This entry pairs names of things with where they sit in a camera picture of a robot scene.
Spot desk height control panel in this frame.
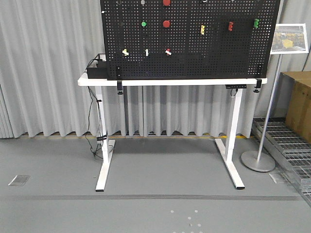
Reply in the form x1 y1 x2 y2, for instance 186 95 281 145
225 84 247 89

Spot lower red mushroom button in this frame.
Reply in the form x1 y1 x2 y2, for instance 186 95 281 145
163 20 171 28

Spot metal grate racks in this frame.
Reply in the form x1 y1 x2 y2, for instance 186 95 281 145
264 119 311 204

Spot framed photo sign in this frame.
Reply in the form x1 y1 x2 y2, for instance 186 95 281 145
270 23 309 55

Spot black panel clamp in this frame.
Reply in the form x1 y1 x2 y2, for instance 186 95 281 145
116 67 123 95
253 64 262 93

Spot white standing desk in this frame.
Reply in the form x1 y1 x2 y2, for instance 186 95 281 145
77 72 268 192

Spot brown cardboard box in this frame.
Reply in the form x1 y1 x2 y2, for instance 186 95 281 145
282 71 311 143

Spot green knob switch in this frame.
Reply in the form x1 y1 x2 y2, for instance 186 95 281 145
254 18 259 29

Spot black perforated pegboard panel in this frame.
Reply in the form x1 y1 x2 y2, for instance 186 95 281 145
100 0 280 80

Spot right black panel clamp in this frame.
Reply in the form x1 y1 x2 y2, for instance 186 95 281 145
253 64 262 93

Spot upper red mushroom button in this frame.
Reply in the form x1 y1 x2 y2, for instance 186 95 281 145
163 0 171 6

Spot red toggle switch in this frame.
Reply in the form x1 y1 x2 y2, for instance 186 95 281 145
165 49 172 55

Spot black power cable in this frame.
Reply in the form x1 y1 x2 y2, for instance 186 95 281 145
84 86 115 160

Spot red knob switch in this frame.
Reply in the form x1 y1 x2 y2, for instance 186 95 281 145
228 21 234 32

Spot grey pleated curtain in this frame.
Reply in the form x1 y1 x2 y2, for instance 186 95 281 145
0 0 311 139

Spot floor outlet plate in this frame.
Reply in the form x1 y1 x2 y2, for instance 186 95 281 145
8 174 31 186

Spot yellow knob switch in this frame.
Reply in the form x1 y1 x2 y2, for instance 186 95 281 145
200 25 205 35

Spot left black panel clamp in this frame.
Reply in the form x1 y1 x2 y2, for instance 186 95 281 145
116 67 123 95

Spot silver sign stand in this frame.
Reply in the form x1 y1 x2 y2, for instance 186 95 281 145
241 54 283 173

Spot red mushroom button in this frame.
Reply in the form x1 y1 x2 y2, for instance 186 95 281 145
163 20 171 28
163 0 171 6

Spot black power supply box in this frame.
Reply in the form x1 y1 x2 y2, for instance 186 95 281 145
86 53 109 79

